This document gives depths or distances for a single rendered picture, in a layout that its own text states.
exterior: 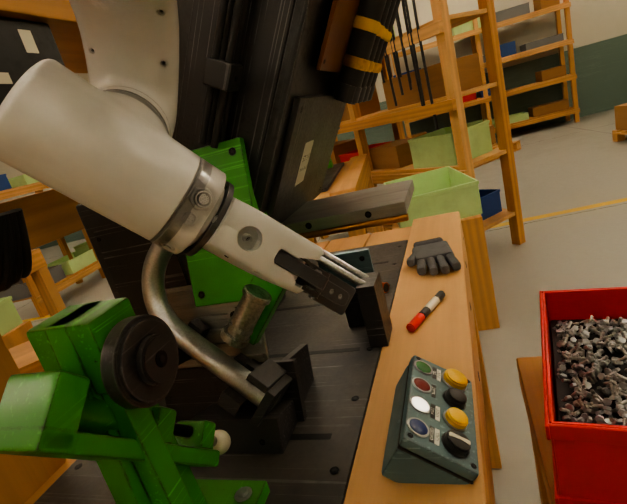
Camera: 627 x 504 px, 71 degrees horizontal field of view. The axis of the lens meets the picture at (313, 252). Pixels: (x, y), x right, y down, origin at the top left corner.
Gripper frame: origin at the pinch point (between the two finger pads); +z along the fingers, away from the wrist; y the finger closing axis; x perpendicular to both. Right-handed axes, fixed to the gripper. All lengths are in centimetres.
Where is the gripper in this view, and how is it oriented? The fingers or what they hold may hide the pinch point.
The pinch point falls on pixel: (332, 292)
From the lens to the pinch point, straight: 46.4
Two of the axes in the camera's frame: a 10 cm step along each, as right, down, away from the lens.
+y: -4.5, -1.3, 8.9
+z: 7.5, 4.8, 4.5
